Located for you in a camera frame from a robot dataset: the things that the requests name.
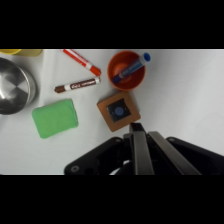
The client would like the silver metal saucepan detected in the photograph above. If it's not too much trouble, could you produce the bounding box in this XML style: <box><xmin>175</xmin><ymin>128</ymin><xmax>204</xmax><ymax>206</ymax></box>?
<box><xmin>0</xmin><ymin>57</ymin><xmax>38</xmax><ymax>116</ymax></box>

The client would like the green sponge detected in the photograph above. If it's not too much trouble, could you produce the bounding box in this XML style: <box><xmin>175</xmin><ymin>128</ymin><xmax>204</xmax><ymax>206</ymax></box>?
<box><xmin>31</xmin><ymin>98</ymin><xmax>80</xmax><ymax>140</ymax></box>

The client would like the yellow plastic cup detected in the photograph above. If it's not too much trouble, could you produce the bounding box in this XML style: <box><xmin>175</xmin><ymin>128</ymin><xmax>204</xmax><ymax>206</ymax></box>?
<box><xmin>0</xmin><ymin>49</ymin><xmax>44</xmax><ymax>57</ymax></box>

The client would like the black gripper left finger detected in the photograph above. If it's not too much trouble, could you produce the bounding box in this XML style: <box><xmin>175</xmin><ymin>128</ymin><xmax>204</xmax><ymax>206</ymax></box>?
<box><xmin>129</xmin><ymin>122</ymin><xmax>156</xmax><ymax>175</ymax></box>

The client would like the brown whiteboard marker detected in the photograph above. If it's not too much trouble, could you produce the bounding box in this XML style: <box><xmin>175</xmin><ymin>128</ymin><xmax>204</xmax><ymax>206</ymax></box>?
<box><xmin>54</xmin><ymin>76</ymin><xmax>102</xmax><ymax>94</ymax></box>

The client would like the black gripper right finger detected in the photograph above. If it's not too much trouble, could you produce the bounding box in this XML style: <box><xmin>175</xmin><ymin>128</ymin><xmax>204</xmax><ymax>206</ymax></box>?
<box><xmin>147</xmin><ymin>130</ymin><xmax>203</xmax><ymax>175</ymax></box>

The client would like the red whiteboard marker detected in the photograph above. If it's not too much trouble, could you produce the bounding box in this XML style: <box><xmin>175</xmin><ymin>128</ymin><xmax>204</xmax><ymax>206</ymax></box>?
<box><xmin>62</xmin><ymin>49</ymin><xmax>102</xmax><ymax>78</ymax></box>

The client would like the wooden block with blue button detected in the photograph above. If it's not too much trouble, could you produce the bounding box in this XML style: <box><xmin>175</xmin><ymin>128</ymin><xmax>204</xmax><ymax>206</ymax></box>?
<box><xmin>96</xmin><ymin>90</ymin><xmax>142</xmax><ymax>133</ymax></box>

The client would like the blue whiteboard marker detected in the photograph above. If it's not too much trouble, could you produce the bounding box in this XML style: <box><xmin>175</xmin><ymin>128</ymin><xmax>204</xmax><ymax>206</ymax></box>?
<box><xmin>111</xmin><ymin>52</ymin><xmax>152</xmax><ymax>85</ymax></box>

